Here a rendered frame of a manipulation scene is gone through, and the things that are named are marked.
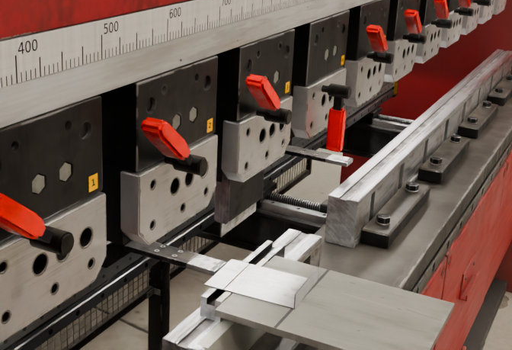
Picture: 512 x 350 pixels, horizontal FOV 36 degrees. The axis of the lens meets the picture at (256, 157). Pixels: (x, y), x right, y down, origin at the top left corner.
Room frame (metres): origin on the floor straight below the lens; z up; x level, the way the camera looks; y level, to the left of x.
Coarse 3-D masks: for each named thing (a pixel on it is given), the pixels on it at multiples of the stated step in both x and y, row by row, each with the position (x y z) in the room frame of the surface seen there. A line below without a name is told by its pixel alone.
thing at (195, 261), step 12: (132, 240) 1.06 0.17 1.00; (108, 252) 1.01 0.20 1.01; (120, 252) 1.04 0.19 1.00; (144, 252) 1.03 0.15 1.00; (156, 252) 1.03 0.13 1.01; (168, 252) 1.03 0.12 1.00; (180, 252) 1.03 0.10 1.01; (192, 252) 1.03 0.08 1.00; (108, 264) 1.01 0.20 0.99; (180, 264) 1.00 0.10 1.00; (192, 264) 1.00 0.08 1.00; (204, 264) 1.00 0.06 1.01; (216, 264) 1.00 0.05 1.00
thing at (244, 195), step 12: (228, 180) 0.93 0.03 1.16; (252, 180) 0.99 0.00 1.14; (216, 192) 0.93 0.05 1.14; (228, 192) 0.93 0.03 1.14; (240, 192) 0.95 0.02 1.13; (252, 192) 0.99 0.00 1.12; (216, 204) 0.93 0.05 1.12; (228, 204) 0.93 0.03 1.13; (240, 204) 0.96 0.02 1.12; (252, 204) 0.99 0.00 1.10; (216, 216) 0.93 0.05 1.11; (228, 216) 0.93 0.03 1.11; (240, 216) 0.98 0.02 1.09; (228, 228) 0.95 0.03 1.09
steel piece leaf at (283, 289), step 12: (240, 276) 0.98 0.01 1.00; (252, 276) 0.98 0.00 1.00; (264, 276) 0.98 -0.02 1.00; (276, 276) 0.98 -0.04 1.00; (288, 276) 0.98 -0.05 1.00; (300, 276) 0.99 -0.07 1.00; (312, 276) 0.96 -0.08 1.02; (228, 288) 0.94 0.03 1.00; (240, 288) 0.94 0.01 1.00; (252, 288) 0.94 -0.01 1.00; (264, 288) 0.95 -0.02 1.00; (276, 288) 0.95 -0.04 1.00; (288, 288) 0.95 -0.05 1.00; (300, 288) 0.91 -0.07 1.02; (264, 300) 0.91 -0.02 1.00; (276, 300) 0.91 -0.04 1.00; (288, 300) 0.92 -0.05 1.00; (300, 300) 0.92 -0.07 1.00
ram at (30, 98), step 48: (0, 0) 0.54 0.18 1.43; (48, 0) 0.59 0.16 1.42; (96, 0) 0.64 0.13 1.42; (144, 0) 0.70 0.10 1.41; (192, 0) 0.78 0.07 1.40; (336, 0) 1.13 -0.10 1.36; (144, 48) 0.70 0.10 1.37; (192, 48) 0.78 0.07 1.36; (0, 96) 0.54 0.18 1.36; (48, 96) 0.58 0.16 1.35
